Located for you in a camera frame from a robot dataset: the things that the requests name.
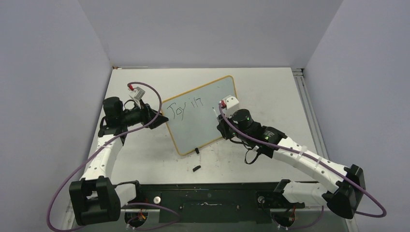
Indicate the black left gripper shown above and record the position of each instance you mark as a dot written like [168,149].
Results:
[146,113]

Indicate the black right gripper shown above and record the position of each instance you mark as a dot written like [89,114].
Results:
[226,134]

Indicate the yellow framed whiteboard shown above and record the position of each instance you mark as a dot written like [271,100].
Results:
[192,122]

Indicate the black marker cap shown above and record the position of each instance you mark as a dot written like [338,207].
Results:
[196,168]

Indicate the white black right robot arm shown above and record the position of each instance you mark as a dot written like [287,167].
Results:
[339,187]

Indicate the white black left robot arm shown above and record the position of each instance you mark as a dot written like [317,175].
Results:
[94,198]

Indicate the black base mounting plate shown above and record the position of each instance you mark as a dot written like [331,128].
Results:
[212,203]

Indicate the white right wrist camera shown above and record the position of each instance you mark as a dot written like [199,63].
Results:
[230,105]

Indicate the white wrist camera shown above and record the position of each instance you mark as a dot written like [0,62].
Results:
[136,94]
[230,105]

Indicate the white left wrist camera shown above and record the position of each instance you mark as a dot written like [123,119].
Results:
[136,94]

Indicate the aluminium right side rail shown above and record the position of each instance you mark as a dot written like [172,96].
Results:
[315,130]

